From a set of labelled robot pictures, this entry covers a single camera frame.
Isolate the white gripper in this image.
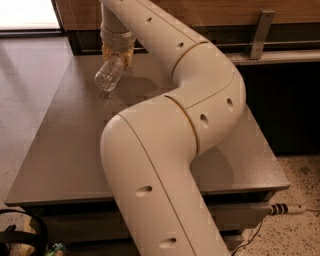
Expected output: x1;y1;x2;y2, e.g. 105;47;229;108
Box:
100;25;136;70

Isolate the clear plastic water bottle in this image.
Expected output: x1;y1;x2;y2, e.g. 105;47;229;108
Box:
94;53;125;93

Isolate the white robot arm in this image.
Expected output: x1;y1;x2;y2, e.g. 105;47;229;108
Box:
100;0;246;256

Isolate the grey drawer cabinet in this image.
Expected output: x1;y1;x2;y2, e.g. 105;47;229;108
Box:
6;54;289;256

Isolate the green packet on floor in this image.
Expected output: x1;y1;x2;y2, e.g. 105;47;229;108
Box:
44;243;66;256

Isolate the striped black white connector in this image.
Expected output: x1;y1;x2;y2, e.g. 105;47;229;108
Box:
270;203;306;215

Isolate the metal rail bar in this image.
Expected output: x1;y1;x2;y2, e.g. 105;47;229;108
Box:
80;40;320;55

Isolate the right metal wall bracket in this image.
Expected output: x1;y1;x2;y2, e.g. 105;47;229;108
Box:
248;10;275;60

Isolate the black strap bag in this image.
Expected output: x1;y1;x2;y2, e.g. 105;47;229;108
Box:
0;209;48;256

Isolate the thin black cable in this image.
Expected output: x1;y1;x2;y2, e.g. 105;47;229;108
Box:
231;218;264;256

